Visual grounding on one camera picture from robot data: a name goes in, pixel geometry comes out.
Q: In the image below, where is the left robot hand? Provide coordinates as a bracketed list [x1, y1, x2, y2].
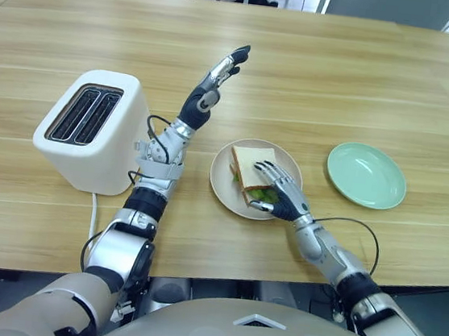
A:
[177, 37, 252, 137]

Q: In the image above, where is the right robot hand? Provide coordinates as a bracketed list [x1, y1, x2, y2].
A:
[247, 159, 318, 226]

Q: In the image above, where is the green lettuce leaf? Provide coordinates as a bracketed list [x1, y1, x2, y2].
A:
[227, 167, 285, 209]

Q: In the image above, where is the beige plate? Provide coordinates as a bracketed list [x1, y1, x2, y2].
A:
[205, 134, 309, 226]

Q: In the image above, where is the green plate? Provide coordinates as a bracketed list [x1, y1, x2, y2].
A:
[322, 139, 413, 214]

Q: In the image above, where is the cream toaster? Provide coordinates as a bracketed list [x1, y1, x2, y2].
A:
[27, 62, 156, 200]

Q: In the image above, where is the black cable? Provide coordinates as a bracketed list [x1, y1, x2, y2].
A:
[305, 213, 384, 276]
[126, 112, 175, 190]

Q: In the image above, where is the white cord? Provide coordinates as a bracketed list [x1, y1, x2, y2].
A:
[85, 191, 102, 244]

